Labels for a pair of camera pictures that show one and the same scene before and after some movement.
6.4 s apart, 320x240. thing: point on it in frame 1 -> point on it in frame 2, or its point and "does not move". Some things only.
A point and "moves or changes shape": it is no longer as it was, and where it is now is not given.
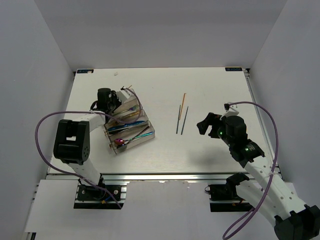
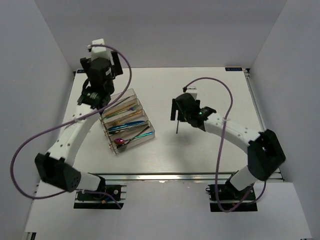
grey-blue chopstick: [178, 119] does not move
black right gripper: [203, 126] -> [173, 110]
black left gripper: [118, 103] -> [116, 69]
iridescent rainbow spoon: [120, 141] does not move
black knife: [117, 131] does not move
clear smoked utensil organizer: [128, 126] does not move
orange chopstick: [181, 110] moves or changes shape
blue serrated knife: [130, 124] does not move
